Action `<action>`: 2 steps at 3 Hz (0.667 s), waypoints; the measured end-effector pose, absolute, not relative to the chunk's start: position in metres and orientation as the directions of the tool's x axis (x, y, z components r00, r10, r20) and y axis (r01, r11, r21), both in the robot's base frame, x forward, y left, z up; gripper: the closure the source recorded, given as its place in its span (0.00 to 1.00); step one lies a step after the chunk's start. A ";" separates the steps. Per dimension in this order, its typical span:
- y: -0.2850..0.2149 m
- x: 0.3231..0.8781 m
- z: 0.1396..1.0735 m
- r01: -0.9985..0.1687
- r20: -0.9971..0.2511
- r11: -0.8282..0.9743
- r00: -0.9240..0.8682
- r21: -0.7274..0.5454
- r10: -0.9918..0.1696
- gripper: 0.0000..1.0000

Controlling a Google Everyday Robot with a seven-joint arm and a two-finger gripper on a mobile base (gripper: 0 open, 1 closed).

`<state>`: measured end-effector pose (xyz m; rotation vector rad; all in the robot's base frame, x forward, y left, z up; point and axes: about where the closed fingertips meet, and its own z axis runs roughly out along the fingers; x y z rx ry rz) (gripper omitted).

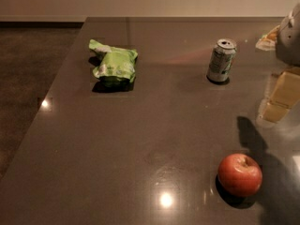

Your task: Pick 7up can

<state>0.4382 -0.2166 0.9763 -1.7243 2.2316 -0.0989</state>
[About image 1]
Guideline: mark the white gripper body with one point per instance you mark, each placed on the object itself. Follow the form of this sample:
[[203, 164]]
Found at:
[[290, 39]]

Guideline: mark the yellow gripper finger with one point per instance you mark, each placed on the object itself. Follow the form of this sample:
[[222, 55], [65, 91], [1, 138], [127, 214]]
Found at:
[[268, 41], [284, 96]]

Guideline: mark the silver green 7up can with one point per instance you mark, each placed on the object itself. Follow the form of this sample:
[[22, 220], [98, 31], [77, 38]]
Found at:
[[221, 60]]

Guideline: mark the red apple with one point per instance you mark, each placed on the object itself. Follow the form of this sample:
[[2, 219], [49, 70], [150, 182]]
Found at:
[[240, 175]]

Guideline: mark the green snack bag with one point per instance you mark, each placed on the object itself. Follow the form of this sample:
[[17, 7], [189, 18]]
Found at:
[[117, 65]]

